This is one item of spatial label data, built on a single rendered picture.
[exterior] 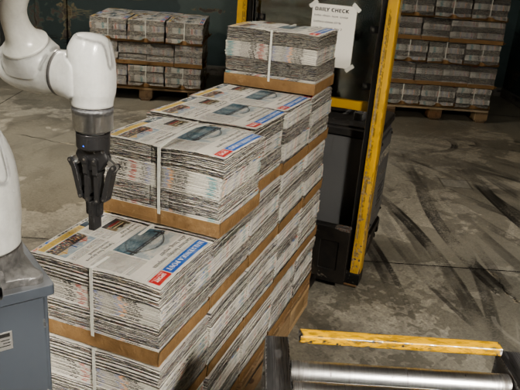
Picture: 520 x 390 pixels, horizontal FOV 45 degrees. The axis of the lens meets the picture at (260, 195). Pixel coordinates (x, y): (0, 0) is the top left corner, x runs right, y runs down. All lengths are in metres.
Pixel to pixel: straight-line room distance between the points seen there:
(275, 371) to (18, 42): 0.86
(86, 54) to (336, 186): 2.06
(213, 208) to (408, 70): 5.40
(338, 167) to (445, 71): 3.97
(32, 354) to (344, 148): 2.22
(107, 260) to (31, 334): 0.45
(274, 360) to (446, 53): 5.91
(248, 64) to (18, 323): 1.58
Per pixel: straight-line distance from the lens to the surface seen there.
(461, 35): 7.02
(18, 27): 1.43
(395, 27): 2.86
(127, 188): 1.79
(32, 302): 1.17
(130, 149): 1.75
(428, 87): 7.01
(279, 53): 2.44
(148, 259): 1.60
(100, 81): 1.38
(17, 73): 1.47
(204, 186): 1.66
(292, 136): 2.26
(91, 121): 1.40
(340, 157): 3.17
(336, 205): 3.26
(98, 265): 1.58
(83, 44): 1.38
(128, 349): 1.62
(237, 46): 2.50
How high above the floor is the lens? 1.56
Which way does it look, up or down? 21 degrees down
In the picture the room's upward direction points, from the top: 5 degrees clockwise
